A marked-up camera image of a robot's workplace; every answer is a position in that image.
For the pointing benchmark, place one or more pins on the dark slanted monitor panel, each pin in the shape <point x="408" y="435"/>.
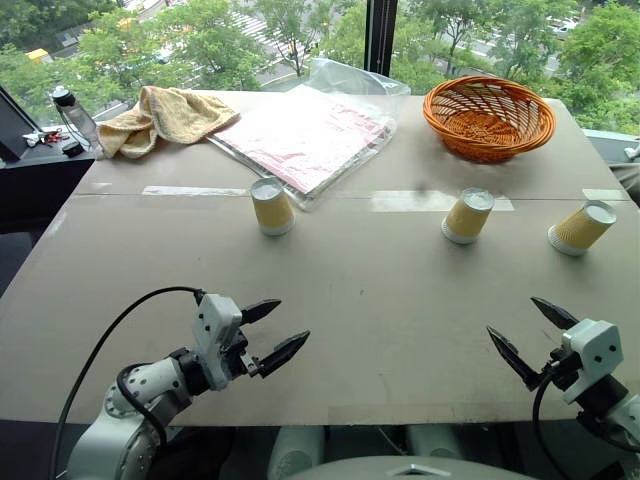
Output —
<point x="12" y="130"/>

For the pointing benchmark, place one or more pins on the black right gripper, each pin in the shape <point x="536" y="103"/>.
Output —
<point x="562" y="367"/>

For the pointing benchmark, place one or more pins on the clear bottle with black cap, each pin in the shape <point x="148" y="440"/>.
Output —
<point x="80" y="120"/>

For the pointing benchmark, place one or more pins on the yellow ribbed paper cup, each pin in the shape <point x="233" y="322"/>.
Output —
<point x="272" y="210"/>
<point x="580" y="230"/>
<point x="467" y="217"/>

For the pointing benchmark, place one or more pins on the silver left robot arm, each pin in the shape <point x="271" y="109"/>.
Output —
<point x="145" y="400"/>

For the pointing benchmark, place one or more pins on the grey robot torso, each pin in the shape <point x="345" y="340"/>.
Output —
<point x="425" y="470"/>

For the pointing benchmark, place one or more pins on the grey ledge with white object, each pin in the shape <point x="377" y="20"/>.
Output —
<point x="622" y="160"/>

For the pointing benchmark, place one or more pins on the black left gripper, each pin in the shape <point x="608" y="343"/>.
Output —
<point x="235" y="357"/>

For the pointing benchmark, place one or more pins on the red and white small items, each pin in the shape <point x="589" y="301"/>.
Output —
<point x="47" y="136"/>

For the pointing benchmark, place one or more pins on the orange woven basket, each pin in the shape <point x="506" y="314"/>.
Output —
<point x="487" y="135"/>

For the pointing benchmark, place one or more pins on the plastic-wrapped pink paper sheets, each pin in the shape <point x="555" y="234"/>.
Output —
<point x="305" y="140"/>

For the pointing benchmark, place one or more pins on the black window frame post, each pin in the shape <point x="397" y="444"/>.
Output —
<point x="381" y="35"/>

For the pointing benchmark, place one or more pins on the silver rounded robot leg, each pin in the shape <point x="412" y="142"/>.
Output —
<point x="295" y="450"/>
<point x="435" y="442"/>

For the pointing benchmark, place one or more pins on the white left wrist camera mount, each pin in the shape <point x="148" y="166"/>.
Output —
<point x="215" y="330"/>

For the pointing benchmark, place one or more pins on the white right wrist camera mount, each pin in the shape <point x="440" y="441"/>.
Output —
<point x="595" y="355"/>

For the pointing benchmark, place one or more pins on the yellow terry towel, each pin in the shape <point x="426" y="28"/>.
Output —
<point x="165" y="112"/>

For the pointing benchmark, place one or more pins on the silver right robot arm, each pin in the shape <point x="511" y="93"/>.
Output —
<point x="615" y="420"/>

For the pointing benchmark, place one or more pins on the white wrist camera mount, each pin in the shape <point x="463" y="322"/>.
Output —
<point x="215" y="330"/>
<point x="595" y="355"/>

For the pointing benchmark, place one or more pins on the black side cabinet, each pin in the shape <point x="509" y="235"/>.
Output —
<point x="40" y="185"/>

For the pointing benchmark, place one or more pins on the clear crumpled plastic bag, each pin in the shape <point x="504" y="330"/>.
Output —
<point x="350" y="75"/>

